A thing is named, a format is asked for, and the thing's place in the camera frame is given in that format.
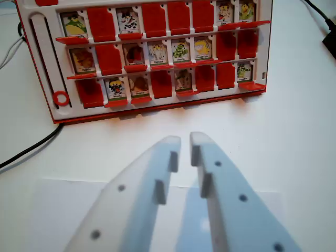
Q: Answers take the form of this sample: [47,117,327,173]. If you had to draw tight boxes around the red and white game board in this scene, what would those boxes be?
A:
[14,0,274,125]

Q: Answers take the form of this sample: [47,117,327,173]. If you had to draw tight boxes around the black box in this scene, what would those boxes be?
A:
[321,30,336,58]

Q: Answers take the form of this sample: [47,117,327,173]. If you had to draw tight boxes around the black cable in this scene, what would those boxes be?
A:
[0,122,65,170]
[301,0,336,36]

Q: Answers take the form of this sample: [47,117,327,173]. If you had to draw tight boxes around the grey cable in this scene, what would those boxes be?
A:
[0,33,26,69]

